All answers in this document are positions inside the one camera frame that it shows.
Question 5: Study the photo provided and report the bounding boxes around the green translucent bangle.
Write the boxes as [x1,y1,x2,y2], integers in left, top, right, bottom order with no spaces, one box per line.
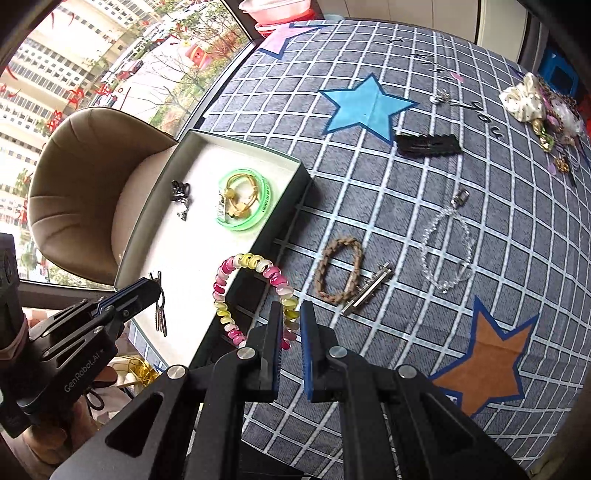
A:
[215,168,274,232]

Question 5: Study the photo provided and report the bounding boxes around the black claw hair clip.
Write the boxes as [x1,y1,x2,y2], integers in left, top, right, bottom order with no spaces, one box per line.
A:
[171,181,192,221]

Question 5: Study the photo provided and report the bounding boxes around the black snap hair clip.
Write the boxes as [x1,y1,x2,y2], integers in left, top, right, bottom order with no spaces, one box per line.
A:
[394,133,463,160]

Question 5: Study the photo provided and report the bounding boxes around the gold bead bracelet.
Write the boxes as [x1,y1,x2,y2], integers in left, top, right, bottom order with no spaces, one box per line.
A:
[221,173,259,217]

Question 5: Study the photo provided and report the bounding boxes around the person's left hand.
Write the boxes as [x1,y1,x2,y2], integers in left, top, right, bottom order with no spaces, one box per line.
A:
[21,364,122,464]

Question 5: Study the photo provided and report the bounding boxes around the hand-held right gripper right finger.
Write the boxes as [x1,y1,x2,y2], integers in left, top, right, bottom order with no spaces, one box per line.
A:
[300,300,532,480]

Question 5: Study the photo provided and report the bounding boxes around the silver feather earrings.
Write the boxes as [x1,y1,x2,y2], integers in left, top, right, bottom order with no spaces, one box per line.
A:
[154,272,168,337]

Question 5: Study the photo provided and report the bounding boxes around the blue plastic stool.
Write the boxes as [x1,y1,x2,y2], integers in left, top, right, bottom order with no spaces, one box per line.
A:
[538,44,580,95]

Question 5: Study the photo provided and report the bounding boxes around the white jewelry tray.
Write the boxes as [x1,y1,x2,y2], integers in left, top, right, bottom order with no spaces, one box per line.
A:
[113,130,311,370]

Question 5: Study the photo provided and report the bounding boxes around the white lace scrunchie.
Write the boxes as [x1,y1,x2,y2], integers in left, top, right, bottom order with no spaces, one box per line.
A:
[549,99,585,134]

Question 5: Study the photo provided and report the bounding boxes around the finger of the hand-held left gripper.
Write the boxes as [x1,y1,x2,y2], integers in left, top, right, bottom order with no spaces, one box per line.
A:
[108,286,165,326]
[97,277,160,303]

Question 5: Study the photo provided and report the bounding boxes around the grey plaid star tablecloth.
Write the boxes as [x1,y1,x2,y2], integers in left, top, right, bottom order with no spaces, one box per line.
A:
[127,18,591,467]

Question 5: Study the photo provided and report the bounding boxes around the silver metal bar clasp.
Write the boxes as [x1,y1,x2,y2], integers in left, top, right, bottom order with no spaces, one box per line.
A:
[342,263,394,317]

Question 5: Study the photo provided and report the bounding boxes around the beige padded chair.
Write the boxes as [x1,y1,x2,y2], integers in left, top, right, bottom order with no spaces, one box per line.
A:
[28,108,178,287]

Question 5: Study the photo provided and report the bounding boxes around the pink yellow spiral hair tie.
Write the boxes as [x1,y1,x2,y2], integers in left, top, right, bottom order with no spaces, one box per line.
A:
[212,253,301,349]

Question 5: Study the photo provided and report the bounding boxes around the cream polka dot scrunchie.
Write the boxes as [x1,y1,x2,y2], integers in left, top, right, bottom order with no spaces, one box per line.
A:
[499,73,550,123]

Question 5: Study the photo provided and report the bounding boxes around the red plastic bucket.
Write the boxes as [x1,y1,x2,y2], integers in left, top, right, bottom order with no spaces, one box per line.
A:
[255,14,319,34]

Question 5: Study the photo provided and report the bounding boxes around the green gold hair ornament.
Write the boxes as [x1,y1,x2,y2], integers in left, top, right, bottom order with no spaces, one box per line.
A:
[531,119,559,151]

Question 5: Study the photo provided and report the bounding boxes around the brown braided bracelet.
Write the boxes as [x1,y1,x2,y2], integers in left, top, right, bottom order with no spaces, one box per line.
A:
[316,237,363,304]

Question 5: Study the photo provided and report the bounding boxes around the clear crystal bead bracelet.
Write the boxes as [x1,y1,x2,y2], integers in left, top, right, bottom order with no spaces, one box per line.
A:
[420,187,474,294]

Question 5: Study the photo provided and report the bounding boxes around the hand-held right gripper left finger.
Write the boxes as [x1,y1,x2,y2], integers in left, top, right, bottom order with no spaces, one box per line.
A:
[51,301,284,480]

